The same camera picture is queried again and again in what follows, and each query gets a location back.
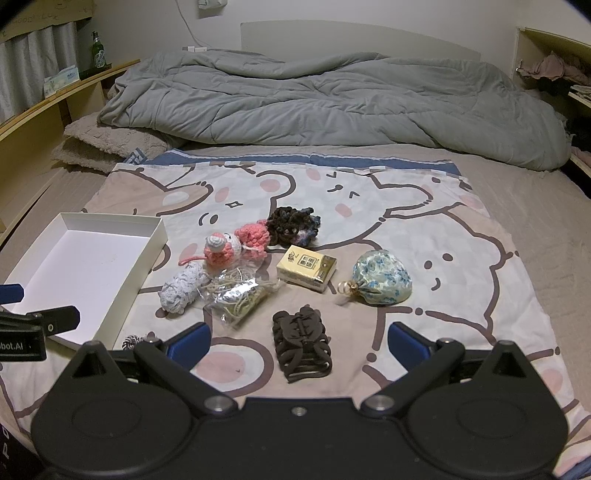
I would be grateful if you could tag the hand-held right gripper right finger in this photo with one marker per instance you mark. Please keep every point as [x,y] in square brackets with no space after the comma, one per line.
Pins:
[408,346]

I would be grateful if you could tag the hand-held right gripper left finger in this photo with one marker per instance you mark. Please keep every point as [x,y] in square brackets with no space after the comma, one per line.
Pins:
[189,345]

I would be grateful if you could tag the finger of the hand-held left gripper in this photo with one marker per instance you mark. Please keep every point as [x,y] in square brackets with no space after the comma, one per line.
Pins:
[60,319]
[10,293]

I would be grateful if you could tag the white cardboard box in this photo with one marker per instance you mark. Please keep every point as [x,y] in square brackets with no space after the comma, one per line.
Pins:
[78,272]

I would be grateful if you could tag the blue floral satin pouch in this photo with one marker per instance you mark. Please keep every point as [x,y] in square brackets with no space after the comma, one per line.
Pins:
[382,277]

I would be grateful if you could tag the pink white crochet doll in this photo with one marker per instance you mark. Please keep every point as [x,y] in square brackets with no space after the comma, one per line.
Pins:
[231,243]

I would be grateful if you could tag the white knitted yarn bundle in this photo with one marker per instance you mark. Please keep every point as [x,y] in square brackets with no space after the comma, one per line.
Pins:
[182,287]

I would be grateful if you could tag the brown hair claw clip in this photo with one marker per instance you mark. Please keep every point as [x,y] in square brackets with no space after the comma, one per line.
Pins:
[302,344]

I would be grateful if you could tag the small yellow box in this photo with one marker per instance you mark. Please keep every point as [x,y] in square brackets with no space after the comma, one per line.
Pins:
[307,270]

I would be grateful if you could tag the bear printed blanket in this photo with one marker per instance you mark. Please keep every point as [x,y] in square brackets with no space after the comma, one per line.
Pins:
[438,221]

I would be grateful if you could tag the wooden bedside shelf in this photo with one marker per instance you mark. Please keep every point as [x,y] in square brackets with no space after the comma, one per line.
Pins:
[27,152]

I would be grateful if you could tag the dark crochet scrunchie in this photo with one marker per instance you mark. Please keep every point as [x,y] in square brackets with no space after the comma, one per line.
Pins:
[291,226]

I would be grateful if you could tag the beige fluffy blanket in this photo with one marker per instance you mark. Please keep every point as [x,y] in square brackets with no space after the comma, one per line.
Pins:
[101,143]

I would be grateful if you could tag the cartoon bear printed cloth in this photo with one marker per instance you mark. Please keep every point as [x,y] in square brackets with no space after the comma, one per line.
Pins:
[535,203]

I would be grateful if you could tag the tissue pack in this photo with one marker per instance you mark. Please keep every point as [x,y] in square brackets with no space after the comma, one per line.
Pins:
[61,83]

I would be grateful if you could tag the grey curtain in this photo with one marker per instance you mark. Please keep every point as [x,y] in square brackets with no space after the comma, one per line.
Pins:
[32,64]

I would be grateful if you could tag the grey duvet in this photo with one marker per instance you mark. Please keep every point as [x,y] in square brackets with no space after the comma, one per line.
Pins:
[323,106]

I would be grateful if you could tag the green glass bottle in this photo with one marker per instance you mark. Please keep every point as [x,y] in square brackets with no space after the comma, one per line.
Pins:
[97,53]

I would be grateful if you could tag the dark clothes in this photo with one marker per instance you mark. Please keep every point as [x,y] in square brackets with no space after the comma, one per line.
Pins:
[579,131]

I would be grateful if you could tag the brown cardboard sheet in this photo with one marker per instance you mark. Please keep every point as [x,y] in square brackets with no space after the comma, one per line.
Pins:
[41,18]

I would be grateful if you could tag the white power strip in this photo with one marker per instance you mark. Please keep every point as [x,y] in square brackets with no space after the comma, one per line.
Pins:
[196,48]

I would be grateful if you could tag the folded white cloth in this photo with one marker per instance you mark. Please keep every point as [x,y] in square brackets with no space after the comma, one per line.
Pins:
[581,90]

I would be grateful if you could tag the white headboard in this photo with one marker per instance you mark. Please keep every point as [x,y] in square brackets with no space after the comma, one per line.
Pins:
[369,39]

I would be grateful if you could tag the pink crumpled clothes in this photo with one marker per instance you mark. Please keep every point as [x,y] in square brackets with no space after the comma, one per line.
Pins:
[554,67]

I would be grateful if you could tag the wooden open shelf unit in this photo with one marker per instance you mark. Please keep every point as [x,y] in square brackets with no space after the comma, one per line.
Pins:
[547,44]

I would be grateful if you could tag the white hanging bag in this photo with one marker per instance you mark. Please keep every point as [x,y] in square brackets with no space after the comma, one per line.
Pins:
[212,3]

